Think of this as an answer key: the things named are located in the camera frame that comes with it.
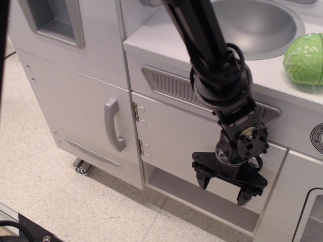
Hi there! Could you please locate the black braided cable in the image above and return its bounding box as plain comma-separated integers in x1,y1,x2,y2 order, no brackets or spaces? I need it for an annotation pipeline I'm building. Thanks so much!
0,219,33,242

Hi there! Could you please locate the green toy cabbage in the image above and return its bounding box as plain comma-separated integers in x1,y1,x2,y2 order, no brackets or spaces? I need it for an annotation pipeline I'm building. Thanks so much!
283,33,322,86

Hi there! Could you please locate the lower metal door hinge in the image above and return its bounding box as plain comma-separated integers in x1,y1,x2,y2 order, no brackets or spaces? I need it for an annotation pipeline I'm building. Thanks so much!
139,140,144,156

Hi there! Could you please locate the silver faucet base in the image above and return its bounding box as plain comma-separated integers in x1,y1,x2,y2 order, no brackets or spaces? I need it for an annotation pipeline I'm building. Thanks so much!
140,0,163,8

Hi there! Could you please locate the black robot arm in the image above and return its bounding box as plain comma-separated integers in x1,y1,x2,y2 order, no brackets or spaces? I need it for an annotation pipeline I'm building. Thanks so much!
163,1,269,206

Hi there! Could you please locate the black oven dial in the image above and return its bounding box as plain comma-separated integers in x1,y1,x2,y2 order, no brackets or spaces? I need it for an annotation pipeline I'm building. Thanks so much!
310,124,323,153

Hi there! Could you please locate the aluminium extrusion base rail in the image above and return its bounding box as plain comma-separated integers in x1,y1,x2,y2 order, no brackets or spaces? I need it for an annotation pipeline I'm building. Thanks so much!
73,158,94,176

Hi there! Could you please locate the metal door hinge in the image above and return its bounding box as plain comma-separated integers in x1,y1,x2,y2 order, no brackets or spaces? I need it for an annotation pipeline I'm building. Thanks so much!
133,102,140,122
139,140,144,156

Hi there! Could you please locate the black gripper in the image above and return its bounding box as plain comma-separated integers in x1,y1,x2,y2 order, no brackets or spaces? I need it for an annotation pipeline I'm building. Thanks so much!
192,152,267,205

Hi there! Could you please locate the silver fridge door handle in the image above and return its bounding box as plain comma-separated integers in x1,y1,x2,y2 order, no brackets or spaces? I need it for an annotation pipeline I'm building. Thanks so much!
104,98,126,153

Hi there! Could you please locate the grey recessed dispenser panel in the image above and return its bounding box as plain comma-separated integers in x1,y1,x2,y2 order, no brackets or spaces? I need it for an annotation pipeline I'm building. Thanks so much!
18,1,85,49

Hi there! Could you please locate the upper metal door hinge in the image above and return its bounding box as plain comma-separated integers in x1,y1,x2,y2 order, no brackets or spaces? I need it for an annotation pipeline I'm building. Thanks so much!
133,102,140,122

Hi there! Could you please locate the grey vent panel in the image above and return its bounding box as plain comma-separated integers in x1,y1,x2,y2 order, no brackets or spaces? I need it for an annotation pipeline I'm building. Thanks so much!
141,65,282,126

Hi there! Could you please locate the silver round sink basin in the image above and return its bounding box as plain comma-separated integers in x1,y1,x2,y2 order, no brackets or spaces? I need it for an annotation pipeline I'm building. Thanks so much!
211,0,305,61

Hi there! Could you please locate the white toy kitchen cabinet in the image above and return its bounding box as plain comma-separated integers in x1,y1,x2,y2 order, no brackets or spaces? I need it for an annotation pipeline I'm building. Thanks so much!
7,0,323,242

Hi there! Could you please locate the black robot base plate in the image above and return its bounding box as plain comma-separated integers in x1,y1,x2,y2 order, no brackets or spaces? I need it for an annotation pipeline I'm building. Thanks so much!
0,213,64,242

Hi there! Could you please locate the white cabinet door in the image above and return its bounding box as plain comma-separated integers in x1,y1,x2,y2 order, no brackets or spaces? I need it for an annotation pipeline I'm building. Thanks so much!
132,92,287,214

